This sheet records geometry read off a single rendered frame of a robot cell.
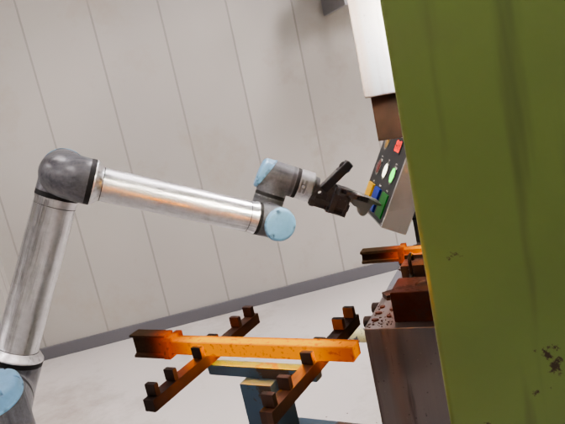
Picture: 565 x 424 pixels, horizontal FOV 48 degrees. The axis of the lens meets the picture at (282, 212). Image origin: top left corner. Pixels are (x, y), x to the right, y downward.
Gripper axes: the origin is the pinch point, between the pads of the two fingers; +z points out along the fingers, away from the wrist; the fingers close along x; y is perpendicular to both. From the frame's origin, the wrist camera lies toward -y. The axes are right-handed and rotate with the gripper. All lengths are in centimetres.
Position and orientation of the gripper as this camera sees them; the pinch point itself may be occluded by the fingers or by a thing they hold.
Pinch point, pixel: (377, 201)
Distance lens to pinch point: 191.8
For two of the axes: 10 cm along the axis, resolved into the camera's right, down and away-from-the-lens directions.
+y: -3.1, 9.3, 1.8
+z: 9.5, 2.9, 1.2
